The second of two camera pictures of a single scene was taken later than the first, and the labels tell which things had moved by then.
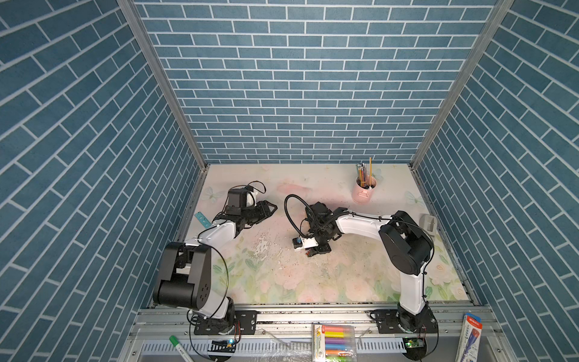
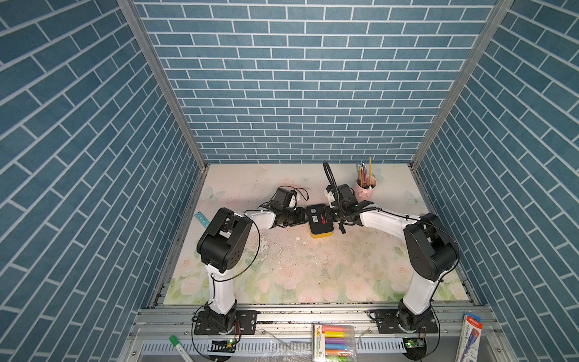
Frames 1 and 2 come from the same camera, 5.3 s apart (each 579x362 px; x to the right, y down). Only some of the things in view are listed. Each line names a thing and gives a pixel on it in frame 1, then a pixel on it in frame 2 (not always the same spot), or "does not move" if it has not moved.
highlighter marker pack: (333, 343) does not move
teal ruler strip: (204, 222) does not move
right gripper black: (320, 250) to (329, 209)
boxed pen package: (469, 341) does not move
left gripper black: (263, 211) to (300, 219)
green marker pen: (174, 341) does not move
